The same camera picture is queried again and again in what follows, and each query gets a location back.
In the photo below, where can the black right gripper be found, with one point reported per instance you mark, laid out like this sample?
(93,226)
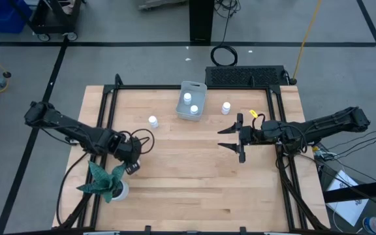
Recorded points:
(251,135)

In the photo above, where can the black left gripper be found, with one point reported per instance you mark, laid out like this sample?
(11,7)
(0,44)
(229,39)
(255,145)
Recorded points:
(131,150)

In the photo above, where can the white plastic basket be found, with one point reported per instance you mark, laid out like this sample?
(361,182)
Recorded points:
(199,94)

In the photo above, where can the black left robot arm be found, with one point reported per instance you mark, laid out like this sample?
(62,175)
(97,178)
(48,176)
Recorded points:
(77,132)

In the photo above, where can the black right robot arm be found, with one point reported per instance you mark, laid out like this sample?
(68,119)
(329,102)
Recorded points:
(331,125)

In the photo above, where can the yellow tag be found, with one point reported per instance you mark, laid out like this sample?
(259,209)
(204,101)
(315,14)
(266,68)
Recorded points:
(253,113)

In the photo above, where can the green plant in white pot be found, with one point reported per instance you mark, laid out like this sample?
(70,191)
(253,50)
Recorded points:
(103,182)

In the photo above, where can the white power adapter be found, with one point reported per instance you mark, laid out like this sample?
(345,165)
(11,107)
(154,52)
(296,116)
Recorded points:
(320,152)

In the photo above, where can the black pillar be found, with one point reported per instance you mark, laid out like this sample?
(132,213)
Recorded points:
(201,19)

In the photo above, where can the white printed paper sheet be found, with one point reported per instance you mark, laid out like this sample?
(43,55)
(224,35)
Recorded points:
(348,202)

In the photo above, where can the black metal beam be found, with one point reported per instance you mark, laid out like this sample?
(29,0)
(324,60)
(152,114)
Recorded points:
(364,189)

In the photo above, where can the black wheeled cart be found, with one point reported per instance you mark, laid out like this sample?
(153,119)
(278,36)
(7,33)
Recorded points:
(54,23)

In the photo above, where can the black metal table frame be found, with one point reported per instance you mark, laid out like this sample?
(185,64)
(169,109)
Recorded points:
(142,87)

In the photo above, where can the grey metal base plate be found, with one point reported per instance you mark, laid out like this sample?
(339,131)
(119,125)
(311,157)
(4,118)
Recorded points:
(155,4)

